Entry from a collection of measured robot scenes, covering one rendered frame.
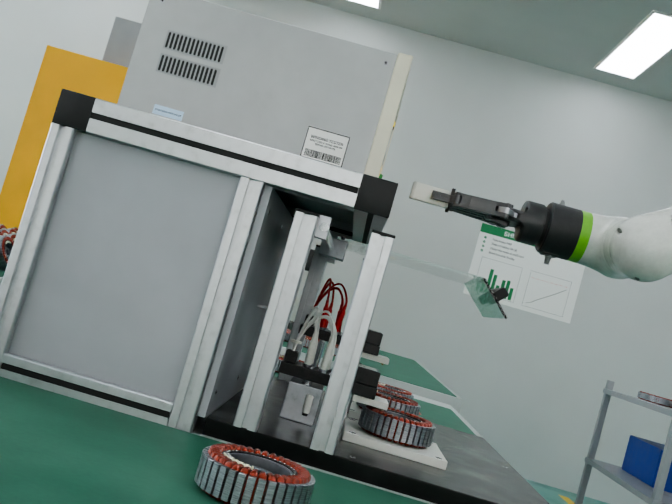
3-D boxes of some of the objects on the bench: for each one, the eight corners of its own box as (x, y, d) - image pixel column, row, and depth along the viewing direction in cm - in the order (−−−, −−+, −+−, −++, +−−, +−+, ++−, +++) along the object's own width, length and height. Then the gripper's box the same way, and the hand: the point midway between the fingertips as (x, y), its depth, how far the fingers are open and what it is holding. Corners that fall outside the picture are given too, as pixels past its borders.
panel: (263, 372, 164) (303, 233, 166) (205, 418, 98) (274, 186, 100) (258, 370, 164) (298, 232, 166) (196, 415, 98) (265, 184, 100)
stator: (416, 420, 147) (422, 401, 147) (414, 427, 136) (420, 406, 136) (359, 402, 149) (364, 383, 149) (352, 408, 138) (358, 387, 138)
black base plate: (480, 448, 161) (483, 437, 161) (567, 542, 97) (572, 524, 97) (259, 383, 163) (262, 372, 163) (201, 434, 99) (206, 416, 99)
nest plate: (434, 450, 125) (436, 442, 125) (445, 470, 110) (447, 461, 110) (342, 423, 126) (344, 416, 126) (341, 439, 111) (344, 431, 111)
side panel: (194, 430, 100) (266, 186, 102) (189, 434, 97) (263, 182, 99) (-16, 368, 101) (60, 127, 103) (-27, 370, 98) (51, 122, 100)
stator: (425, 441, 124) (432, 418, 124) (433, 455, 112) (440, 429, 113) (356, 421, 124) (363, 398, 124) (357, 432, 113) (364, 407, 113)
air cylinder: (314, 419, 122) (324, 384, 123) (312, 426, 115) (323, 389, 115) (283, 409, 122) (293, 375, 123) (278, 416, 115) (289, 379, 115)
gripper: (545, 243, 134) (408, 205, 135) (527, 249, 147) (403, 214, 148) (556, 200, 134) (420, 162, 135) (538, 210, 147) (414, 175, 148)
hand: (430, 194), depth 141 cm, fingers closed
